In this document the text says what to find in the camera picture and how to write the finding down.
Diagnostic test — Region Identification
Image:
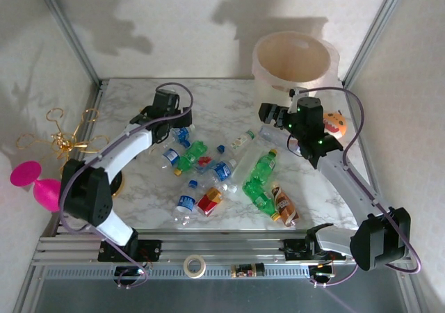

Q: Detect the clear bottle with blue label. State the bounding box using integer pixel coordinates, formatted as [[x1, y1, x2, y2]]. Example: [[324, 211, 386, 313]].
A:
[[170, 125, 196, 149], [204, 159, 239, 188], [160, 147, 181, 170]]

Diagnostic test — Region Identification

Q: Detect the green plastic Sprite bottle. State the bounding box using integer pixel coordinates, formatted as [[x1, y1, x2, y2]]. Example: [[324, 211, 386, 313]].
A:
[[242, 180, 282, 223], [243, 148, 279, 192], [172, 140, 209, 177]]

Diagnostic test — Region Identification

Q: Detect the clear bottle white green label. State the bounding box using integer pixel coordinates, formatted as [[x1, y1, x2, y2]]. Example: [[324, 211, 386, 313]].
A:
[[229, 129, 257, 152]]

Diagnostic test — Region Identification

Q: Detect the large clear plastic bottle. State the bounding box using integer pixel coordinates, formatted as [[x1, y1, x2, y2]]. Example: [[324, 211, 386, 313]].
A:
[[231, 145, 265, 186]]

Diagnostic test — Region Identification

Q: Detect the blue-capped clear bottle blue label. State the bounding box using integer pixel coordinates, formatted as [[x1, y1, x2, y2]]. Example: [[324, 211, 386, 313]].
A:
[[172, 179, 199, 225]]

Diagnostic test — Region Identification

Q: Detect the brown coffee drink bottle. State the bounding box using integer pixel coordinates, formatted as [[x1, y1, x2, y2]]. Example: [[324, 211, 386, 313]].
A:
[[270, 182, 300, 227]]

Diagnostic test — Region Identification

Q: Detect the beige plastic bin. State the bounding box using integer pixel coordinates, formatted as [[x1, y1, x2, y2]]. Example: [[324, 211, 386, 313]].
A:
[[250, 30, 341, 93]]

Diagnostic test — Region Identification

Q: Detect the orange plush toy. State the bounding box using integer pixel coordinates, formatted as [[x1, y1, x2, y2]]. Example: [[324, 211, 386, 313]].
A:
[[322, 109, 348, 140]]

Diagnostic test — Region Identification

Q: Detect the gold rimmed dark disc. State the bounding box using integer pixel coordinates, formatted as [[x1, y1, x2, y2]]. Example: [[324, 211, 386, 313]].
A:
[[110, 172, 127, 199]]

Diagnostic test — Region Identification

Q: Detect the white tape roll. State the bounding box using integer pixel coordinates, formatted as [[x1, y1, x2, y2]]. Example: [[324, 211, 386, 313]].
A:
[[183, 254, 207, 279]]

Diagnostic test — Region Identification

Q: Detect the pink plastic goblet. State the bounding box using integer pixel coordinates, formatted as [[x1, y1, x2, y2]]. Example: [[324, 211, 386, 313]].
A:
[[9, 160, 63, 214]]

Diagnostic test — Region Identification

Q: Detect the black controller box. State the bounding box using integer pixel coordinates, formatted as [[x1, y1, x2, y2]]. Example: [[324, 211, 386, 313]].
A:
[[113, 266, 149, 283], [308, 264, 335, 283]]

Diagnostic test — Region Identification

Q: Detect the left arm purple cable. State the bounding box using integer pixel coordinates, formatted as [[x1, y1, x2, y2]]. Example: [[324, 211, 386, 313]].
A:
[[58, 82, 195, 290]]

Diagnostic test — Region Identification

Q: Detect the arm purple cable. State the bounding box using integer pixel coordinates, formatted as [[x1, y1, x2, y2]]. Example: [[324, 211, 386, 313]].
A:
[[58, 82, 195, 290], [307, 86, 423, 289]]

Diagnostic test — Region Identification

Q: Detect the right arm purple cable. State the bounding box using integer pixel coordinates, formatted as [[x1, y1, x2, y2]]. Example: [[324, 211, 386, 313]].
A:
[[307, 86, 423, 289]]

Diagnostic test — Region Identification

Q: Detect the aluminium frame post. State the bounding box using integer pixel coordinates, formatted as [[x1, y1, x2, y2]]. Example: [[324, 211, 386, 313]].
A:
[[341, 0, 410, 88], [33, 0, 104, 88]]

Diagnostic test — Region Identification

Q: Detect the gold wire ornament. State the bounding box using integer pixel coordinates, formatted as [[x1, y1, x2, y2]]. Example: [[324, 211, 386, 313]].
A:
[[17, 107, 112, 170]]

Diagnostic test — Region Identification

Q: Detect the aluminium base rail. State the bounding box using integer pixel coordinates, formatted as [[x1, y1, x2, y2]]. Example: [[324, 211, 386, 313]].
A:
[[30, 224, 413, 268]]

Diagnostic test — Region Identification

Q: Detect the perforated metal cable tray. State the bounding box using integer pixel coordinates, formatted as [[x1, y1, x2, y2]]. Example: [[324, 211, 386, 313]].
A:
[[43, 264, 401, 282]]

